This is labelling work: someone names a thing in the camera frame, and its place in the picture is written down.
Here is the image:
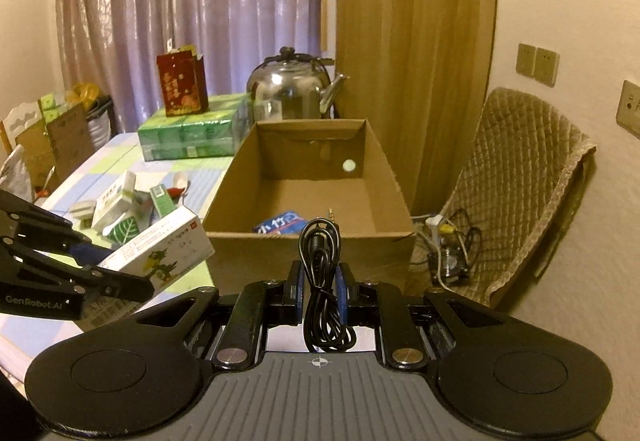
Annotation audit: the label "black audio cable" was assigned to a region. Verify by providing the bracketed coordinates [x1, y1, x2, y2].
[297, 207, 358, 353]

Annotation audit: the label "white box with dragon print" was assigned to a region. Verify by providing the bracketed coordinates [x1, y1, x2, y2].
[79, 204, 216, 330]

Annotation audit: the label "blue dental floss pick box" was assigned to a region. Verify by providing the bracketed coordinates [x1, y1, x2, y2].
[253, 211, 307, 235]

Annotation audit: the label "white green mecobalamin tablet box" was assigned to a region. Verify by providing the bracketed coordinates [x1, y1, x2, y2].
[91, 170, 137, 233]

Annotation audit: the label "green white medicine box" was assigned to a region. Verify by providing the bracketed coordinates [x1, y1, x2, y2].
[150, 184, 177, 219]

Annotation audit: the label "checked tablecloth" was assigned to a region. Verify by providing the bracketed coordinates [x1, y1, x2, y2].
[1, 133, 232, 380]

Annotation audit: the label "bags beside table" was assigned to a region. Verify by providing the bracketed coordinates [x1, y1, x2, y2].
[1, 83, 116, 201]

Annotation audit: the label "brown cardboard box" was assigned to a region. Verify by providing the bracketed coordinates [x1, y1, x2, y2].
[203, 119, 414, 295]

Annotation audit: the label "green tissue pack bundle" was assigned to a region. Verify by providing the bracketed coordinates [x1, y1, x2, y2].
[137, 93, 252, 161]

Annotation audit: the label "dark red gift box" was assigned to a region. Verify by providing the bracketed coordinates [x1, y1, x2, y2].
[156, 44, 208, 117]

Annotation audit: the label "stainless steel kettle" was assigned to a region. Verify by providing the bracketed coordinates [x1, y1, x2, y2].
[246, 46, 348, 122]

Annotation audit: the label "quilted beige chair cushion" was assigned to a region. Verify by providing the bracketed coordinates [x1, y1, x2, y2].
[442, 88, 597, 308]

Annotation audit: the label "purple curtain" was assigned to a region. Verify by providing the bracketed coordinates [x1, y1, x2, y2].
[55, 0, 324, 134]

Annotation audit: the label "power strip with cables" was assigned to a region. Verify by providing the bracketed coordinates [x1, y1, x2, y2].
[410, 208, 483, 291]

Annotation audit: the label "double wall socket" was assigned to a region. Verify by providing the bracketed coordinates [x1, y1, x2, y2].
[515, 43, 560, 88]

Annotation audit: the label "single wall socket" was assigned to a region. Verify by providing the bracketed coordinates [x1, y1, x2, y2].
[616, 80, 640, 138]

